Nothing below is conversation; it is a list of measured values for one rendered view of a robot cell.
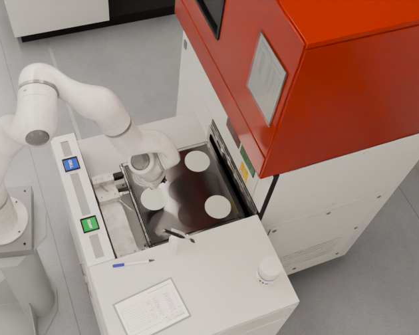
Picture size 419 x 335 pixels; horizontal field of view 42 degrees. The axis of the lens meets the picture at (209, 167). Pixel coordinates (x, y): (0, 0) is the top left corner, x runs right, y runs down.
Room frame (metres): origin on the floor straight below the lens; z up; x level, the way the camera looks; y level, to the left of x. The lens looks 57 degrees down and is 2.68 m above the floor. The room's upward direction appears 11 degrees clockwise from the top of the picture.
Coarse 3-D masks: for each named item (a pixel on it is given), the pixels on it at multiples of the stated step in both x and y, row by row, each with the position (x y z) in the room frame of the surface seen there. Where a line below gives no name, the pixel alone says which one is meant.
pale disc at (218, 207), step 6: (210, 198) 1.04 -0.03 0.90; (216, 198) 1.04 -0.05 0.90; (222, 198) 1.05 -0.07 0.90; (210, 204) 1.01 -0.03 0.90; (216, 204) 1.02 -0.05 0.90; (222, 204) 1.02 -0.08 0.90; (228, 204) 1.03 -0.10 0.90; (210, 210) 0.99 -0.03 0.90; (216, 210) 0.99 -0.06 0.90; (222, 210) 1.00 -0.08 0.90; (228, 210) 1.00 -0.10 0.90; (216, 216) 0.97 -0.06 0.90; (222, 216) 0.97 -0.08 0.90
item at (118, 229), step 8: (112, 184) 1.02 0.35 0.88; (96, 192) 0.98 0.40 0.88; (104, 192) 0.98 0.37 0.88; (104, 208) 0.92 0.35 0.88; (112, 208) 0.92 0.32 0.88; (120, 208) 0.93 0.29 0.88; (104, 216) 0.89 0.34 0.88; (112, 216) 0.89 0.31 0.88; (120, 216) 0.90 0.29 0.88; (112, 224) 0.86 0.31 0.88; (120, 224) 0.87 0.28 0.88; (128, 224) 0.87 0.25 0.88; (112, 232) 0.83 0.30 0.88; (120, 232) 0.84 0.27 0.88; (128, 232) 0.84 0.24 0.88; (112, 240) 0.80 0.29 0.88; (120, 240) 0.81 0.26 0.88; (128, 240) 0.81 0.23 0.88; (112, 248) 0.78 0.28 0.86; (120, 248) 0.78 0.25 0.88; (128, 248) 0.78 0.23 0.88
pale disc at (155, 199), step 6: (144, 192) 1.01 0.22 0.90; (150, 192) 1.01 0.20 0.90; (156, 192) 1.02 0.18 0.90; (162, 192) 1.02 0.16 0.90; (144, 198) 0.98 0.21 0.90; (150, 198) 0.99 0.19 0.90; (156, 198) 0.99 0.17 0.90; (162, 198) 1.00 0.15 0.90; (144, 204) 0.96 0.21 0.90; (150, 204) 0.96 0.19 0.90; (156, 204) 0.97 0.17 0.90; (162, 204) 0.97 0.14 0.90
